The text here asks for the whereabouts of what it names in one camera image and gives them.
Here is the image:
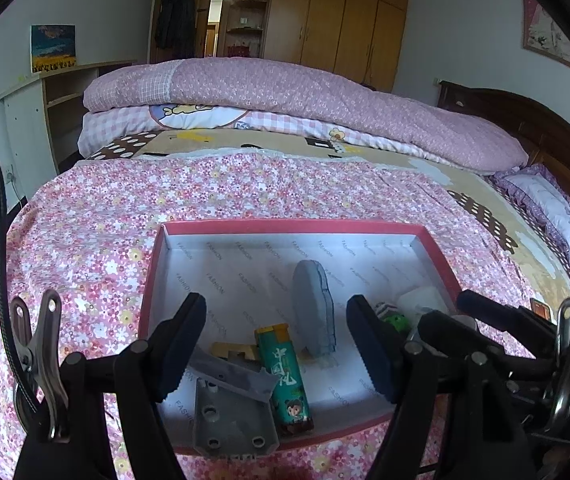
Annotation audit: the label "checkered cartoon blanket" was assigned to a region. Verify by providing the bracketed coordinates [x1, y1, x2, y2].
[76, 104, 416, 162]

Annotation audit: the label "purple ruffled pillow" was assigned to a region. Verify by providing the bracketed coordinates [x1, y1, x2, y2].
[489, 164, 570, 266]

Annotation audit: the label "grey metal hinge bracket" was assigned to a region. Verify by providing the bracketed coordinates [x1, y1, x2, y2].
[193, 379, 279, 460]

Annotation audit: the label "silver metal spring clamp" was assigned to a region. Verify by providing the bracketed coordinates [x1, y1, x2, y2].
[9, 289, 69, 442]

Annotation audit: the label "wooden wardrobe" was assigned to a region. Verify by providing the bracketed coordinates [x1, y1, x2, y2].
[149, 0, 408, 92]

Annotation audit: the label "grey curved plastic pipe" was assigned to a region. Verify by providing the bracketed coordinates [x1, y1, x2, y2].
[187, 347, 278, 403]

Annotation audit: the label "white usb wall charger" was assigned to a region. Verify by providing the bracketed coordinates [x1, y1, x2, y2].
[396, 286, 450, 326]

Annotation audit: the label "pink floral bed sheet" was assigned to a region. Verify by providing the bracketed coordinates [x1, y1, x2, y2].
[0, 152, 570, 480]

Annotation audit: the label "white bedside shelf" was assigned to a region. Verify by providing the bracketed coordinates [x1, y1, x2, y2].
[0, 60, 134, 198]

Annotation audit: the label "pink folded quilt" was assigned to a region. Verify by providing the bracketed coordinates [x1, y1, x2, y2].
[83, 58, 528, 174]

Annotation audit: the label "blue correction tape dispenser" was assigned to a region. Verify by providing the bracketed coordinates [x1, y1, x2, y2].
[291, 260, 336, 358]

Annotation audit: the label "pink framed wall picture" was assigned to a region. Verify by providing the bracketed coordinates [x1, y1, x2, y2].
[522, 0, 570, 67]

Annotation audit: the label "black cable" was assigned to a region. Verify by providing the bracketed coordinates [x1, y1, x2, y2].
[0, 129, 41, 416]

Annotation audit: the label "green face toy figure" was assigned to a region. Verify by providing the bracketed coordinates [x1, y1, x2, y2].
[374, 302, 412, 337]

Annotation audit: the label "blue yellow landscape picture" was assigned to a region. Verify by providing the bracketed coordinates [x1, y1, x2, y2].
[30, 25, 76, 73]

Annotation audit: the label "pink shallow cardboard box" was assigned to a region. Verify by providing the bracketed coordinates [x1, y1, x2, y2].
[138, 219, 460, 448]

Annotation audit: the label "green cartoon lighter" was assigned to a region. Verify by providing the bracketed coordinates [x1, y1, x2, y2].
[254, 324, 314, 437]

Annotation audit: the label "dark wooden headboard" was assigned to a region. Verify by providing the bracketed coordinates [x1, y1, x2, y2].
[438, 80, 570, 197]

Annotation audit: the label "silver right gripper clamp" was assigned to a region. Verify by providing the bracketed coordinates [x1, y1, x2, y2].
[547, 297, 570, 430]

